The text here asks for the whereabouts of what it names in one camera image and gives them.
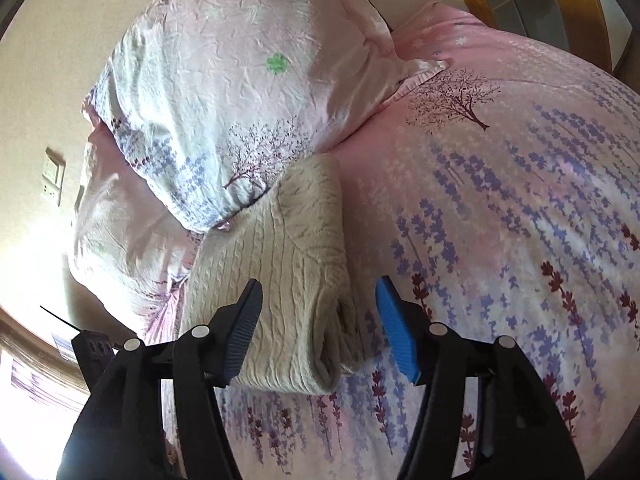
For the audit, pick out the beige knitted sweater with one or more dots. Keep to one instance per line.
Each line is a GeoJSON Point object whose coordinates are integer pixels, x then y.
{"type": "Point", "coordinates": [292, 242]}

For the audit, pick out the pale pink floral pillow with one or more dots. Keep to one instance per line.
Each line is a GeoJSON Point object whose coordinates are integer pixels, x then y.
{"type": "Point", "coordinates": [210, 100]}

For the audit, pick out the wooden headboard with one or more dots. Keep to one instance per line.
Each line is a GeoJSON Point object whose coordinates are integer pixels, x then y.
{"type": "Point", "coordinates": [596, 30]}

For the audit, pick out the pink lavender print bedsheet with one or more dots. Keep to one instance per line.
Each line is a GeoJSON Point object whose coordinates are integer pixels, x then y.
{"type": "Point", "coordinates": [502, 197]}

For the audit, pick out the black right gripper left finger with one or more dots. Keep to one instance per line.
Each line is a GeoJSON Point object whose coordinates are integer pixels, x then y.
{"type": "Point", "coordinates": [165, 423]}

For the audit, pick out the white wall switch panel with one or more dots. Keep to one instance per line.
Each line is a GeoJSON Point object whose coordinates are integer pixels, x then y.
{"type": "Point", "coordinates": [52, 177]}

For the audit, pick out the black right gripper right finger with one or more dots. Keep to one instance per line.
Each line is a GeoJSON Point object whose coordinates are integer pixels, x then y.
{"type": "Point", "coordinates": [487, 390]}

